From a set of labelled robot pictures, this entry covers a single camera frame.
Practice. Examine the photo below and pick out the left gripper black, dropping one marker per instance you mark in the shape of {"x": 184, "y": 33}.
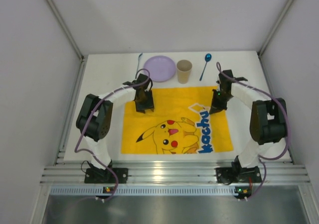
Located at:
{"x": 144, "y": 104}

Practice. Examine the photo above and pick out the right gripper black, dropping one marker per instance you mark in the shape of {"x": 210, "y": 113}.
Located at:
{"x": 217, "y": 104}

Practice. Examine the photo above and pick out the yellow pikachu cloth placemat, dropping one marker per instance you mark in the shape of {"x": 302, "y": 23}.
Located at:
{"x": 179, "y": 124}

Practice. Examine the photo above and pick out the purple plastic plate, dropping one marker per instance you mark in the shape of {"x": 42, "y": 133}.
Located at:
{"x": 161, "y": 68}

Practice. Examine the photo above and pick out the blue metallic fork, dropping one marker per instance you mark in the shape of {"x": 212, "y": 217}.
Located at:
{"x": 138, "y": 64}

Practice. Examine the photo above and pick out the blue metallic spoon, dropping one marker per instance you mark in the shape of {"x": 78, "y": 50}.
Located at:
{"x": 207, "y": 59}

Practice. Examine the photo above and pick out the beige paper cup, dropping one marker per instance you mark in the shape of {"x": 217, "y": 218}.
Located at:
{"x": 184, "y": 68}

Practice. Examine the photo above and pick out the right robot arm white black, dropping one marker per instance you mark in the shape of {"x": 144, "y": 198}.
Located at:
{"x": 268, "y": 118}

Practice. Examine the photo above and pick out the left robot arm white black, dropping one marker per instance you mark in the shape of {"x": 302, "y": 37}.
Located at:
{"x": 94, "y": 118}

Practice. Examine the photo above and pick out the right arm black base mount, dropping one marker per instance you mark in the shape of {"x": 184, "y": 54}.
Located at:
{"x": 228, "y": 175}

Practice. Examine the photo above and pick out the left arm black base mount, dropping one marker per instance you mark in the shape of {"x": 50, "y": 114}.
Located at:
{"x": 99, "y": 176}

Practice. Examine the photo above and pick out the perforated grey cable tray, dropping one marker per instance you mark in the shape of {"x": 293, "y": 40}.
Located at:
{"x": 150, "y": 191}

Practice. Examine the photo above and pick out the aluminium rail frame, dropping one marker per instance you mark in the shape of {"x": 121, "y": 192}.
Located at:
{"x": 176, "y": 172}

